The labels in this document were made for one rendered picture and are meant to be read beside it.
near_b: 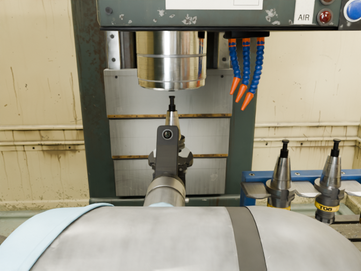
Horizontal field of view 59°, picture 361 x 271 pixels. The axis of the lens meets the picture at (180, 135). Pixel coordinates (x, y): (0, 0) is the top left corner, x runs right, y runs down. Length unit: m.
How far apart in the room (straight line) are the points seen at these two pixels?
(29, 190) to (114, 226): 1.74
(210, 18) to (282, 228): 0.42
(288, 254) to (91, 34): 1.14
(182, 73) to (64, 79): 1.05
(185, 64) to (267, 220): 0.52
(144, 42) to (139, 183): 0.75
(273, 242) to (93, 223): 0.10
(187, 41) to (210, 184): 0.78
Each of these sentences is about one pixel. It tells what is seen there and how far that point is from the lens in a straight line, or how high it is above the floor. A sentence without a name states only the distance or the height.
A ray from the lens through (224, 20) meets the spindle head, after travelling 0.55.
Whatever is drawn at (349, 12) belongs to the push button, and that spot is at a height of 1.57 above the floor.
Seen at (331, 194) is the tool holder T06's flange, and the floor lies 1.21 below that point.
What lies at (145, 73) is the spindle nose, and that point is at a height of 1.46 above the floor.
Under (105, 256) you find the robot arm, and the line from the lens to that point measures 0.17.
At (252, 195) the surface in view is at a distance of 0.70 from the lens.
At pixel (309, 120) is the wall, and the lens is 1.79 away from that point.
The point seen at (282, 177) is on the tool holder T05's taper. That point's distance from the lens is 0.71.
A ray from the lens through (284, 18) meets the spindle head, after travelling 0.58.
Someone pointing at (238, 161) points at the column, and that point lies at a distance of 1.36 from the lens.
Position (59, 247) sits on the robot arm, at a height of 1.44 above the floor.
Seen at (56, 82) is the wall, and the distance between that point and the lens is 1.68.
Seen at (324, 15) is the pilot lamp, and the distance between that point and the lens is 0.60.
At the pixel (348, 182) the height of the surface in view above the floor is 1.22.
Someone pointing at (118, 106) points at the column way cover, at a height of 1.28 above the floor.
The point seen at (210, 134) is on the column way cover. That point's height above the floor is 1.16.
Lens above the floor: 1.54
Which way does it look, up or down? 18 degrees down
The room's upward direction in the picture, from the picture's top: straight up
